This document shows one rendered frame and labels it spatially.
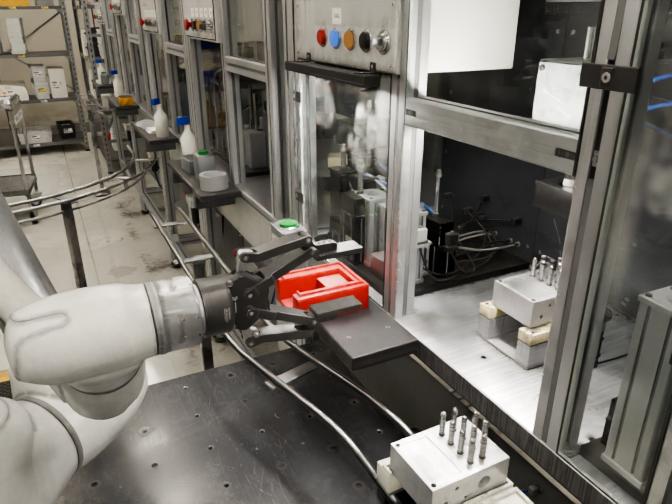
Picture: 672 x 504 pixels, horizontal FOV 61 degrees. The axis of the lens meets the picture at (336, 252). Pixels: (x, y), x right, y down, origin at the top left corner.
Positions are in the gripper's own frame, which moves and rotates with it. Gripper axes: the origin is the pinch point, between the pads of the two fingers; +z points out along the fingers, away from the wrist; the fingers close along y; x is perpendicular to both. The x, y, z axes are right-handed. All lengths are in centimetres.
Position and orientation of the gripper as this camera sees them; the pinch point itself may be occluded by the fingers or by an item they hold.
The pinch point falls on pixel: (341, 278)
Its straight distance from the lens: 80.3
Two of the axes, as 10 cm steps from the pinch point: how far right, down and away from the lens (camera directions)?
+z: 9.0, -1.7, 4.1
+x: -4.5, -3.5, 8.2
